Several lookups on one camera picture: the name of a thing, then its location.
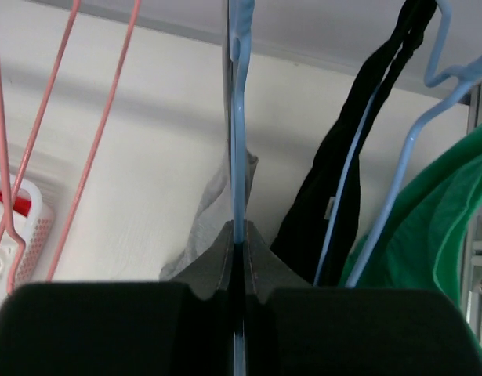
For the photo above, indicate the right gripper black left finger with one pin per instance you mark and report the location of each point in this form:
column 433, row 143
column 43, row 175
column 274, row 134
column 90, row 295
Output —
column 184, row 326

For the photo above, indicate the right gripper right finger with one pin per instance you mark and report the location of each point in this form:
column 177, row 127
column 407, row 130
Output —
column 293, row 328

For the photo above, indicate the black tank top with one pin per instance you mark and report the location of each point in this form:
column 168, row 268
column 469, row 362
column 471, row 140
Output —
column 318, row 232

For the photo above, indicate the grey tank top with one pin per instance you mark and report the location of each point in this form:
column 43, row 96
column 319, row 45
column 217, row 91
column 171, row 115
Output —
column 211, row 235

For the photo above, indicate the pink hanger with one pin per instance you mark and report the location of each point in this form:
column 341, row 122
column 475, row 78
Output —
column 10, row 191
column 95, row 143

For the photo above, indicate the blue hanger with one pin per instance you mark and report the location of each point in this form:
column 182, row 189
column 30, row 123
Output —
column 373, row 23
column 240, row 14

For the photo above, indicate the white plastic basket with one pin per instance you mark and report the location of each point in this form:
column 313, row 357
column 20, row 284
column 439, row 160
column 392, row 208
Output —
column 33, row 218

